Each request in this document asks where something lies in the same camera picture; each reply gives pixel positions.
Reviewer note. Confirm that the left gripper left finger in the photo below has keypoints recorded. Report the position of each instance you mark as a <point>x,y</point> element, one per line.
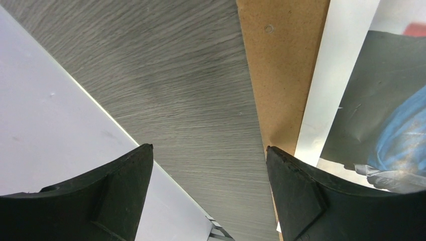
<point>105,203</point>

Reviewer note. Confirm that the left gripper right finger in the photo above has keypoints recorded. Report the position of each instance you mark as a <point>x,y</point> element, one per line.
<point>312,204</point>

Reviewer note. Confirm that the glossy colour photo print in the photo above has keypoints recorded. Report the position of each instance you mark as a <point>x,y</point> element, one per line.
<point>364,119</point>

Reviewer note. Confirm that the brown fibreboard backing board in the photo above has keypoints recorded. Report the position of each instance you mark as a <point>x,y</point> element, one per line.
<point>281,40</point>

